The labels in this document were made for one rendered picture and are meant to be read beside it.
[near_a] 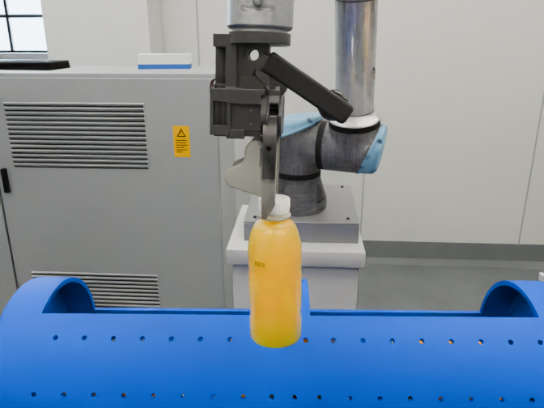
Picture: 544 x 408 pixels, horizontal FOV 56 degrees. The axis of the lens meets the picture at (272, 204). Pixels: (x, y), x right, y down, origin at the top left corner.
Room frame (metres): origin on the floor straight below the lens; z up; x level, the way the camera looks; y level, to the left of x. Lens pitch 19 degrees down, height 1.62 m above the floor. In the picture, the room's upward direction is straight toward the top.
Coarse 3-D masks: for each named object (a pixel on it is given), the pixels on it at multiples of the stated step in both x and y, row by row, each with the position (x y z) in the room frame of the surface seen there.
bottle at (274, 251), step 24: (288, 216) 0.58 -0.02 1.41; (264, 240) 0.56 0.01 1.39; (288, 240) 0.56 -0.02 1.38; (264, 264) 0.56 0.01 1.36; (288, 264) 0.56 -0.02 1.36; (264, 288) 0.55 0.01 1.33; (288, 288) 0.56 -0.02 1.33; (264, 312) 0.55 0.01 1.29; (288, 312) 0.55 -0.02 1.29; (264, 336) 0.55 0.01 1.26; (288, 336) 0.55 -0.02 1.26
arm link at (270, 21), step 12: (228, 0) 0.60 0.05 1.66; (240, 0) 0.58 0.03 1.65; (252, 0) 0.58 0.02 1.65; (264, 0) 0.58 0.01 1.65; (276, 0) 0.58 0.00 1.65; (288, 0) 0.59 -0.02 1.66; (228, 12) 0.60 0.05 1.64; (240, 12) 0.58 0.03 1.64; (252, 12) 0.58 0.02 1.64; (264, 12) 0.58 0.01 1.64; (276, 12) 0.58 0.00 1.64; (288, 12) 0.59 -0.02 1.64; (228, 24) 0.60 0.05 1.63; (240, 24) 0.58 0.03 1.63; (252, 24) 0.58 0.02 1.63; (264, 24) 0.57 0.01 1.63; (276, 24) 0.58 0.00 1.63; (288, 24) 0.59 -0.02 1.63
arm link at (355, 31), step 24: (336, 0) 1.08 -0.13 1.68; (360, 0) 1.05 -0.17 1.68; (336, 24) 1.09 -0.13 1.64; (360, 24) 1.06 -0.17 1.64; (336, 48) 1.10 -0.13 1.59; (360, 48) 1.07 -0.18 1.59; (336, 72) 1.11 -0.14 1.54; (360, 72) 1.08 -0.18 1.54; (360, 96) 1.09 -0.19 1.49; (360, 120) 1.10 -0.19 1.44; (336, 144) 1.12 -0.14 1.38; (360, 144) 1.10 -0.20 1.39; (384, 144) 1.17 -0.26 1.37; (336, 168) 1.14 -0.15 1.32; (360, 168) 1.11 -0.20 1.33
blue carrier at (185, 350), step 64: (0, 320) 0.66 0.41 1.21; (64, 320) 0.66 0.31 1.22; (128, 320) 0.66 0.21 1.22; (192, 320) 0.66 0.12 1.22; (320, 320) 0.66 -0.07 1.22; (384, 320) 0.66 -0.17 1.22; (448, 320) 0.66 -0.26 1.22; (512, 320) 0.66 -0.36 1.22; (0, 384) 0.60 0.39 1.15; (64, 384) 0.60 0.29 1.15; (128, 384) 0.60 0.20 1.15; (192, 384) 0.60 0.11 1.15; (256, 384) 0.60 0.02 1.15; (320, 384) 0.60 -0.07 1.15; (384, 384) 0.59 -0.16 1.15; (448, 384) 0.59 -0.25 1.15; (512, 384) 0.59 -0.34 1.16
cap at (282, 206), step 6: (258, 198) 0.59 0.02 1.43; (276, 198) 0.59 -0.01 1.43; (282, 198) 0.59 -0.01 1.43; (288, 198) 0.59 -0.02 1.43; (258, 204) 0.59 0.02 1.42; (276, 204) 0.57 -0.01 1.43; (282, 204) 0.58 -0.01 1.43; (288, 204) 0.58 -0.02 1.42; (276, 210) 0.57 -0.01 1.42; (282, 210) 0.58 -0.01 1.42; (288, 210) 0.59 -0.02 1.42
